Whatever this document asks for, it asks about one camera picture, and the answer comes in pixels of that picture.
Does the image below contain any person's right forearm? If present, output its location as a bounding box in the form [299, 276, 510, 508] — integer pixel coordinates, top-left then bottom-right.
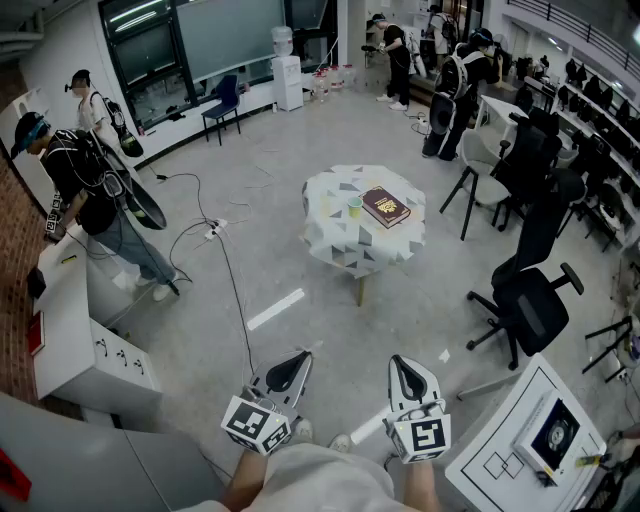
[402, 459, 444, 512]

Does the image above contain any black railing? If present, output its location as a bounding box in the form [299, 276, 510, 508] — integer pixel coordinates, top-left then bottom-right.
[507, 0, 640, 66]

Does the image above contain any white desk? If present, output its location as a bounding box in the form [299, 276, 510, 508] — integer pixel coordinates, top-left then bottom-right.
[473, 94, 531, 146]

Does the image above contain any white table with black lines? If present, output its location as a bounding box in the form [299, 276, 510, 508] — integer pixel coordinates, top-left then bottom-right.
[444, 352, 609, 512]

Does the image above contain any black floor cable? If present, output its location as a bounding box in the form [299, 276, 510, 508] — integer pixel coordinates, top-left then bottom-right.
[154, 172, 257, 376]

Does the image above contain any red book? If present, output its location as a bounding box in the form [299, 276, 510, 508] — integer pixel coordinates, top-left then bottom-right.
[27, 310, 46, 356]

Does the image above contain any maroon hardcover book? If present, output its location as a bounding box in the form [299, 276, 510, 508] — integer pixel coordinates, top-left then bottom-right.
[358, 185, 412, 230]

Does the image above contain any person's left forearm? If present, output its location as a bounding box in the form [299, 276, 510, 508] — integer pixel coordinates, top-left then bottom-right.
[219, 447, 276, 512]

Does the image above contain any white box with dark picture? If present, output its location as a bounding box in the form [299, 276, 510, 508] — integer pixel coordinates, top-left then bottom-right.
[513, 389, 582, 474]

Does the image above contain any row of clear water bottles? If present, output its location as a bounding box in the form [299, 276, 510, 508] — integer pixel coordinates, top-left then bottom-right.
[312, 64, 359, 104]

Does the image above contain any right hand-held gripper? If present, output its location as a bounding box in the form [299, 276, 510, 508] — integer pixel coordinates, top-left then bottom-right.
[383, 354, 452, 465]

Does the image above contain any grey cabinet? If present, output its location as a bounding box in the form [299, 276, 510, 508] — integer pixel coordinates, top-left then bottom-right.
[0, 392, 226, 512]

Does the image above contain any white drawer cabinet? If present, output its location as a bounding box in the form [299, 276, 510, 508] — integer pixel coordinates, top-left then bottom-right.
[32, 219, 164, 416]

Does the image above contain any white water dispenser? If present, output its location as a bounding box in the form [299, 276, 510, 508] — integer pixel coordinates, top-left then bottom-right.
[271, 25, 304, 112]

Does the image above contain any black office chair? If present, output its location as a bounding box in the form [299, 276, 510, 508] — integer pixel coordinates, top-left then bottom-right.
[492, 107, 564, 234]
[465, 169, 586, 371]

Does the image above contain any grey chair with black legs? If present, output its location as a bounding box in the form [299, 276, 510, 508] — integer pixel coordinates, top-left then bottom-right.
[439, 128, 514, 241]

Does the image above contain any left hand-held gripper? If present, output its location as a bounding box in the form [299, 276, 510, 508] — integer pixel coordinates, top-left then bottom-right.
[220, 350, 314, 455]

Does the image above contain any black framed window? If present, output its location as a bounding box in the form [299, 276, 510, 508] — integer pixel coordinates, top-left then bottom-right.
[97, 0, 341, 131]

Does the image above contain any blue chair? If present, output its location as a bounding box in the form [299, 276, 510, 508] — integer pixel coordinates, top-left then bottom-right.
[201, 74, 242, 147]

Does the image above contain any person's light shirt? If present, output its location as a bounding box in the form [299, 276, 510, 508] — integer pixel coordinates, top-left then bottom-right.
[172, 442, 401, 512]

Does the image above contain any black tripod stand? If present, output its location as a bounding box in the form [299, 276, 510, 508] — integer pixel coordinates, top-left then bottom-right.
[582, 314, 640, 386]

